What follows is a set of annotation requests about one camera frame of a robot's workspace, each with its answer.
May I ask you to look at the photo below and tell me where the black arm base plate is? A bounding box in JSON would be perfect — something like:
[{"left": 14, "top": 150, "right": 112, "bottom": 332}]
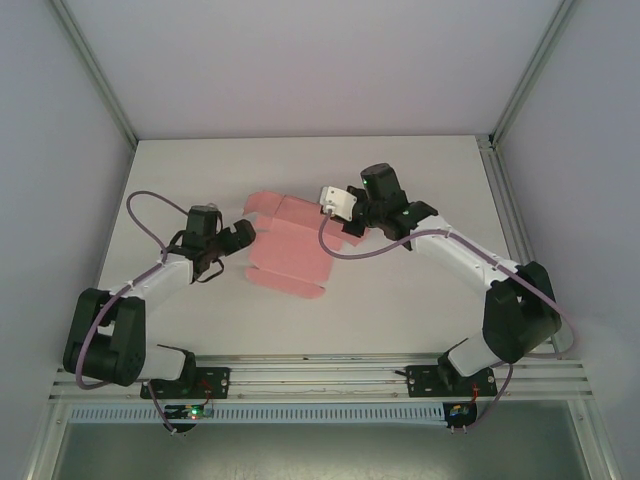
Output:
[
  {"left": 407, "top": 364, "right": 497, "bottom": 400},
  {"left": 139, "top": 366, "right": 232, "bottom": 401}
]

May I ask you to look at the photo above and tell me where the aluminium table side rail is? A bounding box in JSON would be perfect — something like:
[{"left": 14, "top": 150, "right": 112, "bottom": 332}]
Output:
[{"left": 475, "top": 133, "right": 564, "bottom": 360}]

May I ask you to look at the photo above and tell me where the aluminium lower frame bar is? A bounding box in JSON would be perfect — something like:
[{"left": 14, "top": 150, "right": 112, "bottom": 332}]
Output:
[
  {"left": 27, "top": 399, "right": 71, "bottom": 480},
  {"left": 569, "top": 397, "right": 620, "bottom": 480}
]

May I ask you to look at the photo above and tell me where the aluminium frame corner post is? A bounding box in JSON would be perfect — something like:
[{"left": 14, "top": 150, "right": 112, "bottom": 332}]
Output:
[
  {"left": 48, "top": 0, "right": 139, "bottom": 151},
  {"left": 488, "top": 0, "right": 579, "bottom": 151}
]

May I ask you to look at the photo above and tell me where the pink paper box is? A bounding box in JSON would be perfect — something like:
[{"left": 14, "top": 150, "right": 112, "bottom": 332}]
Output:
[{"left": 243, "top": 190, "right": 372, "bottom": 302}]

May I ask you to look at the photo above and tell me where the aluminium mounting rail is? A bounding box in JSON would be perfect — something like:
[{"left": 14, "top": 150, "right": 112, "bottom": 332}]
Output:
[{"left": 49, "top": 352, "right": 595, "bottom": 402}]

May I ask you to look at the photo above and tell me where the small circuit board with lights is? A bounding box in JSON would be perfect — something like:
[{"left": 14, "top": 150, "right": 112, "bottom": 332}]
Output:
[
  {"left": 446, "top": 402, "right": 479, "bottom": 435},
  {"left": 162, "top": 403, "right": 216, "bottom": 436}
]

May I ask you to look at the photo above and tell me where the white slotted cable duct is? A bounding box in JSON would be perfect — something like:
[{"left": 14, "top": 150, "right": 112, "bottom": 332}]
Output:
[{"left": 67, "top": 403, "right": 447, "bottom": 425}]

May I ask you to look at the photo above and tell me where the grey metal panel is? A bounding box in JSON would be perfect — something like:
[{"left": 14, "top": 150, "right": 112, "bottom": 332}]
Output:
[{"left": 49, "top": 422, "right": 601, "bottom": 480}]

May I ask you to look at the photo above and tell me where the thin black cable loop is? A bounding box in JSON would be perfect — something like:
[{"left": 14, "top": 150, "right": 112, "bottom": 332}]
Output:
[{"left": 192, "top": 258, "right": 226, "bottom": 286}]

